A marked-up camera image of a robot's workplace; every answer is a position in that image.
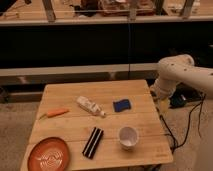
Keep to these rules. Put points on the yellowish pusher tip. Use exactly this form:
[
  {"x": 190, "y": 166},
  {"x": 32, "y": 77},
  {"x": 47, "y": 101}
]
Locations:
[{"x": 163, "y": 105}]

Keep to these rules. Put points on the white paper cup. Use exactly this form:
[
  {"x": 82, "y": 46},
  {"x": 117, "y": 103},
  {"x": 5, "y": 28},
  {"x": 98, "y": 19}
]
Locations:
[{"x": 128, "y": 137}]

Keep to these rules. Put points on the black striped eraser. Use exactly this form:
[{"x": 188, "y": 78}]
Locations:
[{"x": 92, "y": 143}]

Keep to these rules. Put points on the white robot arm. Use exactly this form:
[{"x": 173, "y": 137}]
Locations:
[{"x": 178, "y": 69}]

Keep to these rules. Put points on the black box on floor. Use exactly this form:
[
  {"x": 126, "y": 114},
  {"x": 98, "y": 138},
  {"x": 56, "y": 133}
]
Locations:
[{"x": 177, "y": 101}]

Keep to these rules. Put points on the white tube bottle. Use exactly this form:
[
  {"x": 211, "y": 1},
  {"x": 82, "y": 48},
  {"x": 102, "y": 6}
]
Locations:
[{"x": 90, "y": 106}]

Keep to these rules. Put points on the orange carrot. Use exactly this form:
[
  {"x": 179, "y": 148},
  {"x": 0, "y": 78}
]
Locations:
[{"x": 54, "y": 112}]

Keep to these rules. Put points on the orange ridged plate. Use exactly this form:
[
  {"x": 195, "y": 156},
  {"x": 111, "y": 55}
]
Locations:
[{"x": 50, "y": 154}]

